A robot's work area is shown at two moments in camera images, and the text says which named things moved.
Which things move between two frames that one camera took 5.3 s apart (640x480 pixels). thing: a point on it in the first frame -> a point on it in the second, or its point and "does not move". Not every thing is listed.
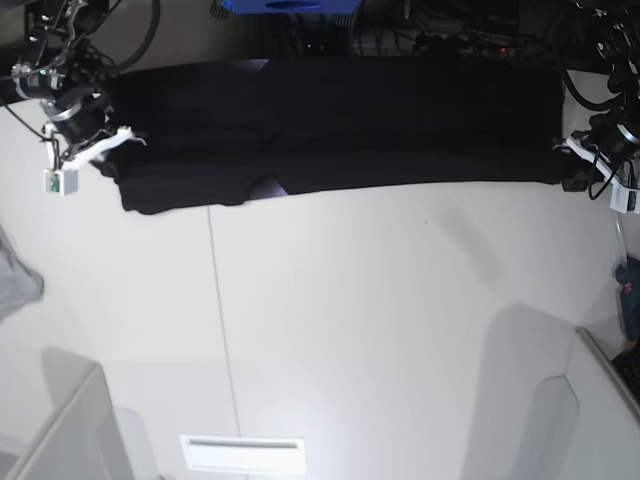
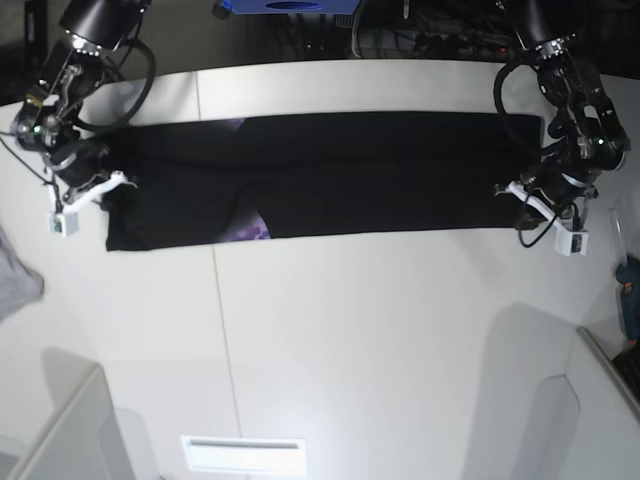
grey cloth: [18, 283] does not move
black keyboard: [627, 364] does not move
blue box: [291, 6] does not move
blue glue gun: [628, 277] does not move
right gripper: [610, 142] -> [552, 189]
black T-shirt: [202, 135] -> [252, 179]
